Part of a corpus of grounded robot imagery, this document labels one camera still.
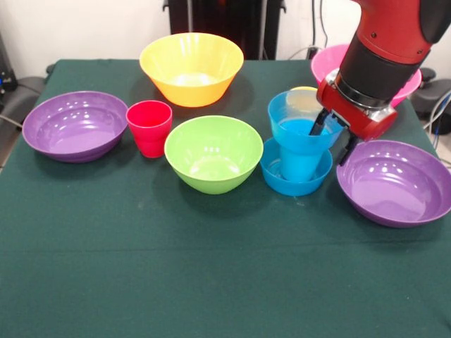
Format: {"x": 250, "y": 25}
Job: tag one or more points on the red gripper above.
{"x": 356, "y": 116}

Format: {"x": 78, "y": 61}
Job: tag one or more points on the blue cup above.
{"x": 301, "y": 165}

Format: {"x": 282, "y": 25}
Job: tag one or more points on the blue bowl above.
{"x": 299, "y": 142}
{"x": 278, "y": 183}

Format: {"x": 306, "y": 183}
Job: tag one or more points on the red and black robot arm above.
{"x": 387, "y": 45}

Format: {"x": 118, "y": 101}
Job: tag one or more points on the black knobbed device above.
{"x": 440, "y": 95}

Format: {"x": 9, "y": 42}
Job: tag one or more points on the red cup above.
{"x": 149, "y": 134}

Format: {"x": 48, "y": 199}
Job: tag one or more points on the dark green tablecloth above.
{"x": 141, "y": 281}

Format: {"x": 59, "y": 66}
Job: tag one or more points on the orange bowl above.
{"x": 190, "y": 95}

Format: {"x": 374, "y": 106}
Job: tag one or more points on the green bowl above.
{"x": 215, "y": 179}

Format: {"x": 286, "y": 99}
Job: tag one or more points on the purple bowl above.
{"x": 70, "y": 134}
{"x": 391, "y": 190}

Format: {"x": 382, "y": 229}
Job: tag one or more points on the pink bowl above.
{"x": 327, "y": 63}

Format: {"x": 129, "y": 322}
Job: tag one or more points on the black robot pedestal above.
{"x": 229, "y": 21}

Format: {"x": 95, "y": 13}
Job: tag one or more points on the black computer tower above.
{"x": 7, "y": 70}

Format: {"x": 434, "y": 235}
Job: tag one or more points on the orange cup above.
{"x": 303, "y": 89}

